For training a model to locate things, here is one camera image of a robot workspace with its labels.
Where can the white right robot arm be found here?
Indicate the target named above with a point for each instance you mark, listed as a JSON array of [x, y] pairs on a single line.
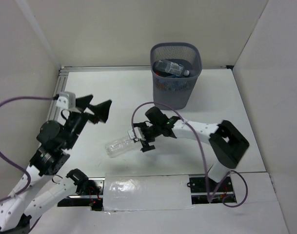
[[228, 144]]

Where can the clear crushed plastic bottle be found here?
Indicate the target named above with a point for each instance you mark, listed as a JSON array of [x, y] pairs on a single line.
[[120, 146]]

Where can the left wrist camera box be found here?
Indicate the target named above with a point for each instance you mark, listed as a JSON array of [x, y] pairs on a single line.
[[66, 100]]

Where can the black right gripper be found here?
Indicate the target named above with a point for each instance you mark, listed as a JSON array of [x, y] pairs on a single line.
[[146, 146]]

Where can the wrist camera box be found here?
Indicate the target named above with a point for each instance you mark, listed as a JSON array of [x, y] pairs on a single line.
[[66, 100], [136, 134]]

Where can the grey mesh waste bin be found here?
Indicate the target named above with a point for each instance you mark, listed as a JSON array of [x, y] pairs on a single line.
[[169, 89]]

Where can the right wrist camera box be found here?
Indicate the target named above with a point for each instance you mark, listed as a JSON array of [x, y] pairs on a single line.
[[136, 134]]

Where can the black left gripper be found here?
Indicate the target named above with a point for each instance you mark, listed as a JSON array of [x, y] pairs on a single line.
[[85, 113]]

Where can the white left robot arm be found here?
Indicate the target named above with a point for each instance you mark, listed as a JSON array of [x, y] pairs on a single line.
[[23, 207]]

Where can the clear bottle blue label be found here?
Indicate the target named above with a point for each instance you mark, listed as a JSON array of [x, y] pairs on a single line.
[[170, 67]]

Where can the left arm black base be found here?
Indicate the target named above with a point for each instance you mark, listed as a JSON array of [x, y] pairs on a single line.
[[91, 198]]

